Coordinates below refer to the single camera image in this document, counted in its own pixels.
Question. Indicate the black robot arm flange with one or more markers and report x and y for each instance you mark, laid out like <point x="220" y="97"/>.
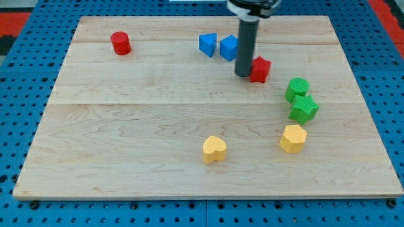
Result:
<point x="253" y="10"/>

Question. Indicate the yellow heart block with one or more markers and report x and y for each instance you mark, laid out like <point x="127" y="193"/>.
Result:
<point x="214" y="149"/>

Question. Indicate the light wooden board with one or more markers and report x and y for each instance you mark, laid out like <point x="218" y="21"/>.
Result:
<point x="132" y="127"/>

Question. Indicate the blue triangle block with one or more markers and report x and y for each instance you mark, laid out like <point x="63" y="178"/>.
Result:
<point x="207" y="43"/>

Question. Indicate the blue cube block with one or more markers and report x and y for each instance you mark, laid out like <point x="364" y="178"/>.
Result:
<point x="228" y="48"/>

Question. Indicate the red star block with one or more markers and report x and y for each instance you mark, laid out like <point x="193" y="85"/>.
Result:
<point x="260" y="70"/>

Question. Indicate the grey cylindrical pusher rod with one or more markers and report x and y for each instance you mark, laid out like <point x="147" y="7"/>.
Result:
<point x="245" y="47"/>

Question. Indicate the yellow hexagon block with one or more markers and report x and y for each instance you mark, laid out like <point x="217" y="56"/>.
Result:
<point x="293" y="139"/>

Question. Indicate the green cylinder block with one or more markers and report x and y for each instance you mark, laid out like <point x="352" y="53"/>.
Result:
<point x="296" y="87"/>

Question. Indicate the green star block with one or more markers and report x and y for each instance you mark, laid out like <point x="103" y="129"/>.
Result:
<point x="303" y="109"/>

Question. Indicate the red cylinder block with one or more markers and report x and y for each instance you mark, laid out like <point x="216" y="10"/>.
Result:
<point x="120" y="42"/>

